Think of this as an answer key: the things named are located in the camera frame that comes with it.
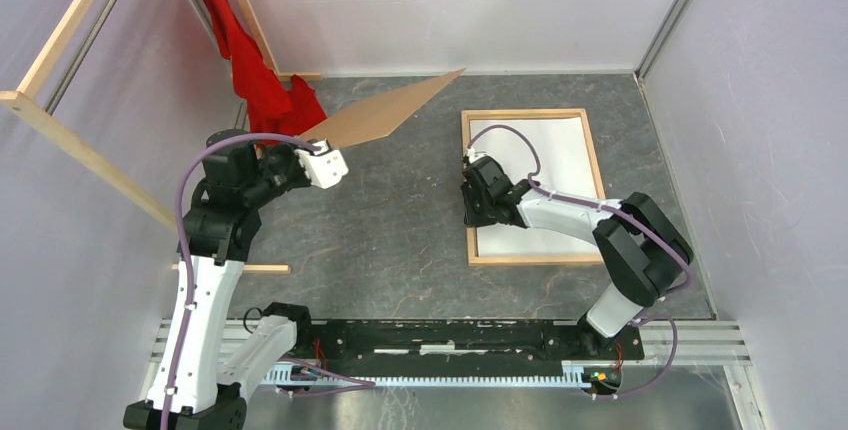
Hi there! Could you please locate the large printed photo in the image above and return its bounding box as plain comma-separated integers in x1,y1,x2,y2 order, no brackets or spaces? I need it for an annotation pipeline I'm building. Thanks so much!
469,117,603,262

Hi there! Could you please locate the light wooden picture frame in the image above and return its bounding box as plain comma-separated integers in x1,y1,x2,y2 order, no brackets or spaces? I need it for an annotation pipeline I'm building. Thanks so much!
461,108,606,266

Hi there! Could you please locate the brown hardboard backing board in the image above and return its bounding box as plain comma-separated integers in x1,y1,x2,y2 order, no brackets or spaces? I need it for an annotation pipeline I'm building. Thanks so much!
300,68,465,148

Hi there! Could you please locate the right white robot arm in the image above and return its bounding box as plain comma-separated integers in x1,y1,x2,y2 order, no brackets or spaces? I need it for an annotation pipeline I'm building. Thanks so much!
461,156,694,358

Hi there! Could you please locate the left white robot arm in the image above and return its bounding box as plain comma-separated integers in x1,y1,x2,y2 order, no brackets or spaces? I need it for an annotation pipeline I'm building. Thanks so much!
123,130,348,429

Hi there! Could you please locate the red cloth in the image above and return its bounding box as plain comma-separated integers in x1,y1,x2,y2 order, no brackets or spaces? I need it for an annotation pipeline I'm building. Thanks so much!
203,0,327,136

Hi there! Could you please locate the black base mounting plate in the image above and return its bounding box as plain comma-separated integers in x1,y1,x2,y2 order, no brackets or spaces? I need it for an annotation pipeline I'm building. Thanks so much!
286,319,645,378

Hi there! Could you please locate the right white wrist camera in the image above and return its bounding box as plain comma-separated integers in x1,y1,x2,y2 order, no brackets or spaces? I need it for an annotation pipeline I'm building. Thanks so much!
463,147,487,166

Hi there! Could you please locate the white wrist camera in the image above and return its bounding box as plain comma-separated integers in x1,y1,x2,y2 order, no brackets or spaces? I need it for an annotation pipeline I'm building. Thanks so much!
463,147,487,166
295,140,349,189

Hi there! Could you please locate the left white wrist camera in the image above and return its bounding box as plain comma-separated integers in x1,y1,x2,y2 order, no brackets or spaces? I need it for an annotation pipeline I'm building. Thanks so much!
295,140,349,189

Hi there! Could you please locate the white slotted cable duct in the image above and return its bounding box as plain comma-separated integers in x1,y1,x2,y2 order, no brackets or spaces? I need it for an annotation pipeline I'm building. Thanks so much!
260,363,591,390

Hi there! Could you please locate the large wooden rack frame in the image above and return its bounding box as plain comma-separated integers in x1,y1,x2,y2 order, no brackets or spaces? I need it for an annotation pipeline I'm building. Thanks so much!
0,0,325,276

